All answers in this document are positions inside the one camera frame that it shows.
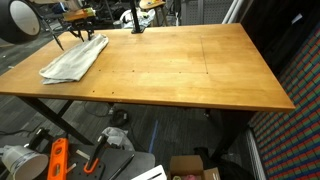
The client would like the orange black clamp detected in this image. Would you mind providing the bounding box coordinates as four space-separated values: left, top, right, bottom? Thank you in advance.
83 135 107 174

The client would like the crumpled white cloth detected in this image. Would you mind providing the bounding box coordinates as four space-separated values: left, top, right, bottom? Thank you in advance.
120 9 155 29

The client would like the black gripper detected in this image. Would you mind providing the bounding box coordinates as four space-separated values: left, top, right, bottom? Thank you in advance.
68 19 94 42

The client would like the cardboard box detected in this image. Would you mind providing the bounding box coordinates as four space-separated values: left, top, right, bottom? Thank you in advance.
167 155 222 180

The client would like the white towel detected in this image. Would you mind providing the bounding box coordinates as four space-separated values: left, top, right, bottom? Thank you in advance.
39 34 109 85

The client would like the grey cloth on floor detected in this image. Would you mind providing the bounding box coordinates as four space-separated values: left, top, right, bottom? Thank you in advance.
102 127 135 151

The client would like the black table leg frame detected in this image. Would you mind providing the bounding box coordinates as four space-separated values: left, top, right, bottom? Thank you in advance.
19 96 92 145

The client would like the black camera stand pole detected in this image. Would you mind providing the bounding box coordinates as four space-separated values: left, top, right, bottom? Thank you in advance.
130 0 144 34

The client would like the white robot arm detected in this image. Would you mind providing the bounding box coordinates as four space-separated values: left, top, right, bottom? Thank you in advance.
0 0 96 47

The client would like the black perforated tool board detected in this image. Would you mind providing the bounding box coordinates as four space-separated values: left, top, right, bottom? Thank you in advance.
67 144 155 180

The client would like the round wooden stool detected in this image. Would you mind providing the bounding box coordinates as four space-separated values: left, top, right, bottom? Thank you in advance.
139 0 168 26

